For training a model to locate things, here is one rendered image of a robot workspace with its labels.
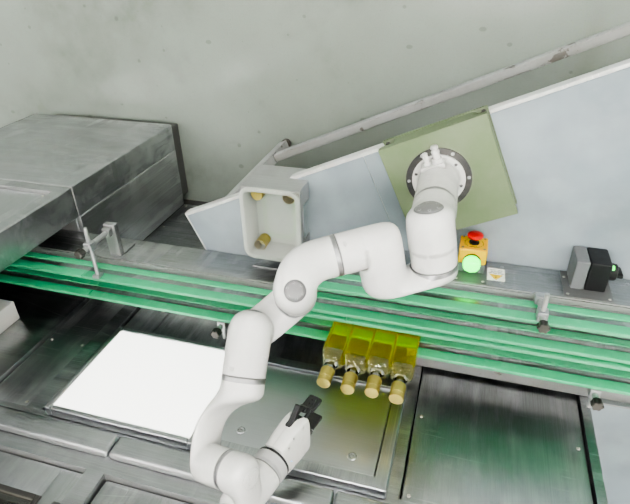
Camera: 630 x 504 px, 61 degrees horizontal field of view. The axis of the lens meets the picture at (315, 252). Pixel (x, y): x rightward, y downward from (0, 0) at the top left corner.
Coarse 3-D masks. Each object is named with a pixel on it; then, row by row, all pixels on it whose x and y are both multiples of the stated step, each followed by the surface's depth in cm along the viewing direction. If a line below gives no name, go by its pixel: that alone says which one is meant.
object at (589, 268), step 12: (576, 252) 131; (588, 252) 132; (600, 252) 131; (576, 264) 129; (588, 264) 127; (600, 264) 127; (612, 264) 127; (576, 276) 130; (588, 276) 129; (600, 276) 128; (576, 288) 132; (588, 288) 131; (600, 288) 130
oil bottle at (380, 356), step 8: (376, 336) 137; (384, 336) 137; (392, 336) 137; (376, 344) 134; (384, 344) 134; (392, 344) 134; (376, 352) 132; (384, 352) 132; (392, 352) 133; (368, 360) 131; (376, 360) 130; (384, 360) 130; (368, 368) 131; (376, 368) 129; (384, 368) 129; (384, 376) 130
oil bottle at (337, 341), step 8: (336, 328) 140; (344, 328) 140; (352, 328) 141; (328, 336) 137; (336, 336) 137; (344, 336) 137; (328, 344) 135; (336, 344) 135; (344, 344) 135; (328, 352) 133; (336, 352) 132; (344, 352) 133; (336, 360) 132; (336, 368) 133
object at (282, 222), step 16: (240, 192) 145; (272, 192) 142; (288, 192) 140; (240, 208) 147; (256, 208) 154; (272, 208) 153; (288, 208) 151; (256, 224) 156; (272, 224) 156; (288, 224) 154; (272, 240) 159; (288, 240) 157; (256, 256) 154; (272, 256) 153
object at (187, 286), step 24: (24, 264) 168; (48, 264) 167; (72, 264) 168; (144, 288) 156; (168, 288) 155; (192, 288) 155; (216, 288) 155; (240, 288) 154; (312, 312) 144; (432, 336) 135; (456, 336) 135; (576, 360) 127; (600, 360) 126
